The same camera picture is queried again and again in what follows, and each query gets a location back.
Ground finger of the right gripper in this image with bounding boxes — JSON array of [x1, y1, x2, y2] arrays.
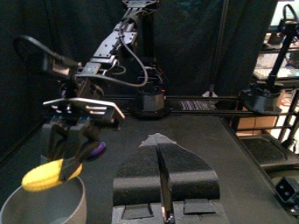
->
[[57, 124, 103, 182], [47, 122, 71, 162]]

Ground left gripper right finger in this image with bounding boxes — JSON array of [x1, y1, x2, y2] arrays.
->
[[156, 133, 231, 224]]

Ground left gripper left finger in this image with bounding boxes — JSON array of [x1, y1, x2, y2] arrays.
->
[[111, 132, 164, 224]]

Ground yellow toy corn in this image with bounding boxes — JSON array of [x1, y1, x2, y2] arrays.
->
[[21, 158, 84, 193]]

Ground grey bowl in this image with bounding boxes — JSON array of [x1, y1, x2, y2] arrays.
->
[[0, 174, 88, 224]]

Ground purple toy eggplant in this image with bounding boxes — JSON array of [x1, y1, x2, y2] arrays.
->
[[87, 142, 108, 160]]

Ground black ribbed mat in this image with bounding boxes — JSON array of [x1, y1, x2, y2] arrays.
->
[[238, 135, 299, 172]]

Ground brown cardboard box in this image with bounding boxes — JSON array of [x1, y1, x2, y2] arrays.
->
[[234, 108, 283, 137]]

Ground black cloth backdrop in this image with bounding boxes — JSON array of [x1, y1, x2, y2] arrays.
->
[[0, 0, 279, 156]]

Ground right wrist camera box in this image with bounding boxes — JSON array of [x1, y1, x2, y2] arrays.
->
[[36, 53, 81, 81]]

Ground black camera cable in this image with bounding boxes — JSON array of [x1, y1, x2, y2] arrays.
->
[[13, 34, 150, 88]]

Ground white frame bracket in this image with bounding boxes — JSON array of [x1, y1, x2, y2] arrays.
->
[[200, 90, 220, 99]]

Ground black aluminium frame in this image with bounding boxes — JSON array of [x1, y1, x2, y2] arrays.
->
[[104, 0, 299, 141]]

